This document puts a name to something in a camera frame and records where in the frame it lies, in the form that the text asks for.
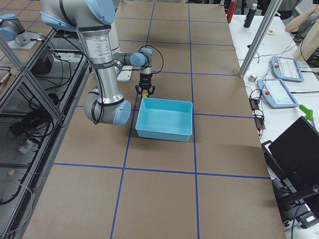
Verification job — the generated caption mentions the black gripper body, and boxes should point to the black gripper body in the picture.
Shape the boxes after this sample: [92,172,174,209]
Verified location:
[139,73,153,91]

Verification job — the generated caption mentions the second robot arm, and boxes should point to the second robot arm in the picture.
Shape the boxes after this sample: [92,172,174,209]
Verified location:
[0,13,37,50]

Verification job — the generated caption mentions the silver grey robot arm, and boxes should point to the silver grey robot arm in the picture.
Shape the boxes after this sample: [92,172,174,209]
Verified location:
[41,0,155,125]

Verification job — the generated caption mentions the light blue plastic bin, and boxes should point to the light blue plastic bin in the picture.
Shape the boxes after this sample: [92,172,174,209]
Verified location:
[135,98,193,142]

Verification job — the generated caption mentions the small silver cylinder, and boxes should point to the small silver cylinder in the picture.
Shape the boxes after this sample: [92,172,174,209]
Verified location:
[248,74,258,82]

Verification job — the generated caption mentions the red bottle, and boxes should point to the red bottle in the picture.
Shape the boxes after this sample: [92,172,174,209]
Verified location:
[227,0,237,23]

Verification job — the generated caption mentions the near blue teach pendant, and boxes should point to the near blue teach pendant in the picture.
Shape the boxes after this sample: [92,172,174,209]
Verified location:
[257,79,299,109]

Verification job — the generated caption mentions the blue teach pendant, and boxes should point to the blue teach pendant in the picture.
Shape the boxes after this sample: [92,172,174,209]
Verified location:
[257,79,299,109]
[271,56,304,83]

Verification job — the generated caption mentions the black water bottle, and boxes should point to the black water bottle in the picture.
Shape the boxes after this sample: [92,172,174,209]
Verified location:
[243,3,258,28]

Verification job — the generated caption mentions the far blue teach pendant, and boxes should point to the far blue teach pendant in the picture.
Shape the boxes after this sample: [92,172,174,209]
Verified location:
[271,56,304,83]

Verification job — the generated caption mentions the black laptop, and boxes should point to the black laptop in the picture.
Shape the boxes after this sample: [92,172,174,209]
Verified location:
[262,117,319,213]

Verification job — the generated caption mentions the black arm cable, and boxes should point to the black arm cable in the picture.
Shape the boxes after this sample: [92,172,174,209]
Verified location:
[138,45,164,75]

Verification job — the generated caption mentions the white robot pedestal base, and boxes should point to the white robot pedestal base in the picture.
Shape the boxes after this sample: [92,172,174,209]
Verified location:
[109,0,134,83]

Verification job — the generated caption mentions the aluminium frame post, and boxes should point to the aluminium frame post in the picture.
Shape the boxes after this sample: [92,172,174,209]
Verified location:
[238,0,282,78]

